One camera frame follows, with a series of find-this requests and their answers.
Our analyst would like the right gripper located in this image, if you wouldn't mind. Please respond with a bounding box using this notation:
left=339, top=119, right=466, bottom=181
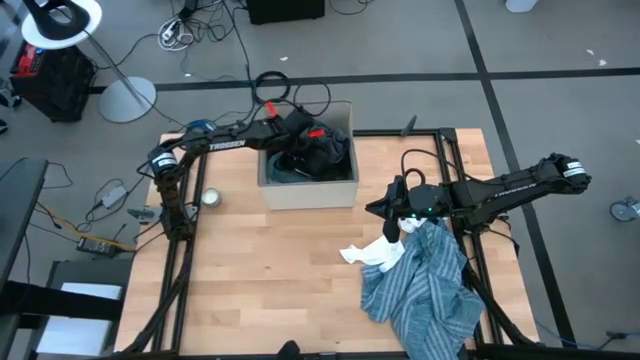
left=364, top=174, right=454, bottom=245

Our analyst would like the plain white sock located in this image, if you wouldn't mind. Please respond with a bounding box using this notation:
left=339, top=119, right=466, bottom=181
left=399, top=217, right=429, bottom=234

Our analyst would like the white sock with printed label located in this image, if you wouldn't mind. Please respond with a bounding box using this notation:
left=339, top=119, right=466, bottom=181
left=339, top=234, right=407, bottom=274

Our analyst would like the black fuzzy garment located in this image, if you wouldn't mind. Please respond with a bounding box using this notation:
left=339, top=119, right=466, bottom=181
left=279, top=127, right=352, bottom=182

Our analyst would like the blue striped towel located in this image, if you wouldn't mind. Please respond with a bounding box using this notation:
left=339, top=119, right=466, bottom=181
left=359, top=219, right=485, bottom=360

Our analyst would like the black box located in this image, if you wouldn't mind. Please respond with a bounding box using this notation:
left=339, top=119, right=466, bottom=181
left=245, top=0, right=326, bottom=25

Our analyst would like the white power strip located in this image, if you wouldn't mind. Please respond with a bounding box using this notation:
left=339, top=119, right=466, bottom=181
left=158, top=18, right=182, bottom=44

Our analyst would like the white floor lamp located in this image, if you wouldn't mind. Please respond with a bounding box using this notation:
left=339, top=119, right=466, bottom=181
left=20, top=0, right=158, bottom=124

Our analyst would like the grey power adapter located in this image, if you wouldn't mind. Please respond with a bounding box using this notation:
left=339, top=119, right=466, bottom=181
left=99, top=184, right=129, bottom=210

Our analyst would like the grey caster wheel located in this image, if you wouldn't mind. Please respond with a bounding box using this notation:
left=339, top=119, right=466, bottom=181
left=609, top=196, right=640, bottom=223

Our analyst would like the black power brick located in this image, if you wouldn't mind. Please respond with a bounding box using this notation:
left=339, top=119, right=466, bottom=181
left=75, top=236, right=117, bottom=259

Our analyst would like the black crate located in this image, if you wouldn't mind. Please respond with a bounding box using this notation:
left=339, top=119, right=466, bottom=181
left=9, top=42, right=97, bottom=124

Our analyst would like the white floor object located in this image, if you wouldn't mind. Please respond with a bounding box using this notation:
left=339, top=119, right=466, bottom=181
left=504, top=0, right=540, bottom=14

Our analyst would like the grey cart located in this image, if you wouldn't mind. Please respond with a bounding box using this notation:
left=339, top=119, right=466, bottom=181
left=0, top=257, right=134, bottom=360

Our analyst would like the red box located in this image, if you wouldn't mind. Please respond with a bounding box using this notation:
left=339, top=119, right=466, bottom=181
left=13, top=43, right=41, bottom=76

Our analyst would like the black desk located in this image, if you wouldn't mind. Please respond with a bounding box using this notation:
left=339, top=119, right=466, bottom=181
left=0, top=157, right=50, bottom=296

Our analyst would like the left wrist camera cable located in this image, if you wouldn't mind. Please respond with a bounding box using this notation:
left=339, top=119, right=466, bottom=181
left=292, top=79, right=332, bottom=119

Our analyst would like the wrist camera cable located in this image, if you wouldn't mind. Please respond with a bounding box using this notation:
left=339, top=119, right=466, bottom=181
left=401, top=148, right=474, bottom=189
left=292, top=79, right=332, bottom=119

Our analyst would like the coiled black cable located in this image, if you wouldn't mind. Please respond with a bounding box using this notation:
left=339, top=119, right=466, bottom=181
left=253, top=69, right=292, bottom=105

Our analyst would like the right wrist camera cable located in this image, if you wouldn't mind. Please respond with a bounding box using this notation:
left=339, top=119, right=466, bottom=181
left=401, top=148, right=474, bottom=189

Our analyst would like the black aluminium table frame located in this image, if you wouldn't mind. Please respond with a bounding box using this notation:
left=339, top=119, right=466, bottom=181
left=115, top=127, right=541, bottom=360

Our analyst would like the grey frame bracket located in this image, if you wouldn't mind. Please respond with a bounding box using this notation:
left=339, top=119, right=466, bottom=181
left=127, top=207, right=162, bottom=224

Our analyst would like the thin blue floor cable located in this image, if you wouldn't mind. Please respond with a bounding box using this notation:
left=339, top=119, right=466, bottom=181
left=534, top=319, right=601, bottom=349

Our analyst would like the yellow cable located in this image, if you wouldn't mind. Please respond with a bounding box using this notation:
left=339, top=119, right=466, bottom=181
left=34, top=199, right=137, bottom=251

